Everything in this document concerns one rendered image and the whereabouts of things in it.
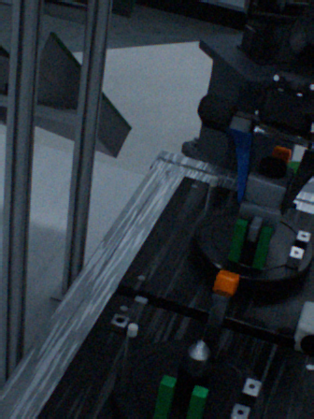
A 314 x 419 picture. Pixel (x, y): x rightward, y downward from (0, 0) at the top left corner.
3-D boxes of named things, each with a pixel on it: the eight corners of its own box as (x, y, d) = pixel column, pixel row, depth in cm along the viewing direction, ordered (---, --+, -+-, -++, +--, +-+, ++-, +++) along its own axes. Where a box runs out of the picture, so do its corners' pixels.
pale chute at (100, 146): (32, 124, 113) (48, 95, 114) (117, 159, 109) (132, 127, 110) (-69, 33, 87) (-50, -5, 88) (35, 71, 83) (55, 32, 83)
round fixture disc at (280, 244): (210, 206, 106) (213, 192, 105) (319, 238, 104) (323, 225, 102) (176, 270, 95) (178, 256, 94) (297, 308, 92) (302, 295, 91)
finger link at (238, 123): (233, 118, 95) (230, 109, 92) (312, 141, 94) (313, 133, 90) (227, 135, 95) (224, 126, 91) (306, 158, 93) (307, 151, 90)
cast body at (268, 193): (249, 195, 99) (260, 144, 95) (285, 206, 98) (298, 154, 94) (231, 236, 92) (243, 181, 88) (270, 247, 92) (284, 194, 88)
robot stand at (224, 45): (256, 139, 144) (278, 31, 132) (304, 187, 133) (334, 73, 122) (178, 151, 137) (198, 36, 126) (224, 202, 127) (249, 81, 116)
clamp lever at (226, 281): (200, 340, 82) (221, 267, 81) (220, 347, 82) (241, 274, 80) (192, 353, 79) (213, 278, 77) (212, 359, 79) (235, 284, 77)
